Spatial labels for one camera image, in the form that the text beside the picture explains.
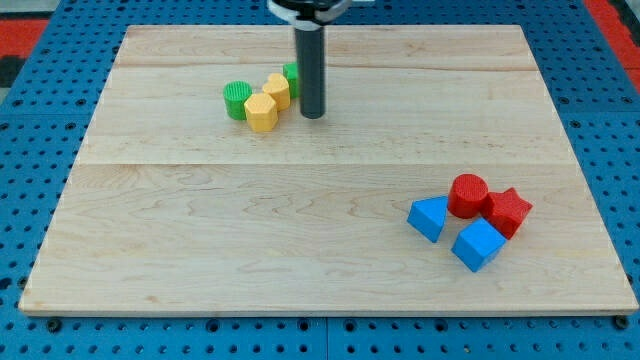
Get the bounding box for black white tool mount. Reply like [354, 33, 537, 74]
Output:
[267, 0, 352, 31]

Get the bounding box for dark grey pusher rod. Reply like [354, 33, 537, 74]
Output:
[294, 27, 326, 119]

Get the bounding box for yellow heart block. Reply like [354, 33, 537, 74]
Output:
[262, 73, 291, 111]

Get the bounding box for yellow hexagon block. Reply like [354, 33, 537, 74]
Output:
[244, 93, 279, 132]

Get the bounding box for wooden board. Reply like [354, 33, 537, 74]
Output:
[19, 25, 638, 318]

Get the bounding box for green block behind rod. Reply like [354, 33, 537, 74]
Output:
[282, 62, 299, 99]

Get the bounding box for green cylinder block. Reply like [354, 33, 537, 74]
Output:
[223, 81, 253, 121]

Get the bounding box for blue triangle block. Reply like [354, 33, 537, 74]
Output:
[407, 196, 448, 243]

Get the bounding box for red cylinder block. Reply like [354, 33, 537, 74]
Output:
[447, 173, 489, 219]

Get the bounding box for red star block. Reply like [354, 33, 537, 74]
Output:
[480, 187, 533, 240]

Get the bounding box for blue cube block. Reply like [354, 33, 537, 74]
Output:
[451, 218, 507, 272]

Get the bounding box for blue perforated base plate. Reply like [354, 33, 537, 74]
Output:
[1, 0, 639, 359]

